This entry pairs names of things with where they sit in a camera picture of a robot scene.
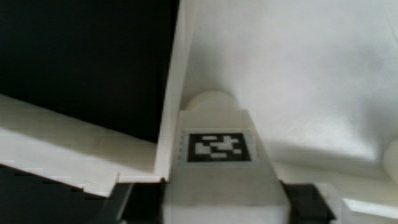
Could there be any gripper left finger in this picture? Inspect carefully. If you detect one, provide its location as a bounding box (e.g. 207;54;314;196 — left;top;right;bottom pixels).
95;182;166;224

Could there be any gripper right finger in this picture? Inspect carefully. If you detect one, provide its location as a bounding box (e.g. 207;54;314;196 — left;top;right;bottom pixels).
282;183;335;224

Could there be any white square tabletop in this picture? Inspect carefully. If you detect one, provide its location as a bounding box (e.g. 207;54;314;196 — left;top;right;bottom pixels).
173;0;398;224

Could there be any white U-shaped obstacle fence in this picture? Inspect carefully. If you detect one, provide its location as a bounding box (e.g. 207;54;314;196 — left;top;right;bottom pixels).
0;95;161;197

